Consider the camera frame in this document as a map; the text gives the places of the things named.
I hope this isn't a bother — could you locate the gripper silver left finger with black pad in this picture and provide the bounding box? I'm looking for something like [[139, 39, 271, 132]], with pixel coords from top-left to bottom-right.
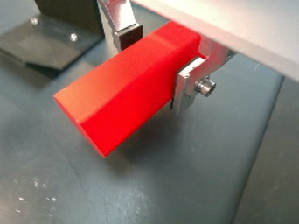
[[97, 0, 143, 52]]

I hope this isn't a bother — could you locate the red hexagon prism block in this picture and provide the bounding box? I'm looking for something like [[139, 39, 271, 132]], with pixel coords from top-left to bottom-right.
[[53, 22, 202, 156]]

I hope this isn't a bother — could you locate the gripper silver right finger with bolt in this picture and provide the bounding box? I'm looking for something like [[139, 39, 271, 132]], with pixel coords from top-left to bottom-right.
[[171, 37, 236, 116]]

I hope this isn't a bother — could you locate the black curved holder stand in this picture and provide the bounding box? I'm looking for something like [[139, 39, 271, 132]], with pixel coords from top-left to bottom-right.
[[0, 0, 104, 71]]

